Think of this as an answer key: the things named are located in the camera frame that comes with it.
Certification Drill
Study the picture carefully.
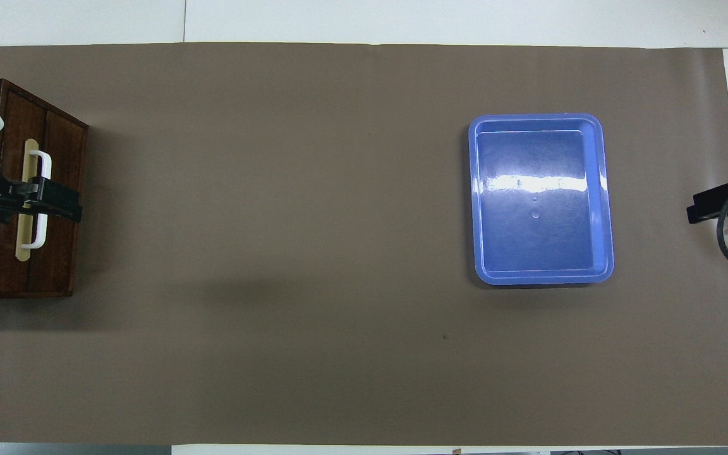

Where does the wooden drawer with white handle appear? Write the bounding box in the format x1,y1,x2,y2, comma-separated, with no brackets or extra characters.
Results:
0,82,52,296

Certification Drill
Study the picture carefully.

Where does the dark wooden cabinet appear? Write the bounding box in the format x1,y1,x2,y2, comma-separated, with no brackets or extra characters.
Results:
0,78,90,299

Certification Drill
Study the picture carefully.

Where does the blue plastic tray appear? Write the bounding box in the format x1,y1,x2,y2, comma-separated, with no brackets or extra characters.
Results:
468,113,616,286

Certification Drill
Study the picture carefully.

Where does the brown table mat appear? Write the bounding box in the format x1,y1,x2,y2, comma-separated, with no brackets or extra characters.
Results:
0,42,728,446

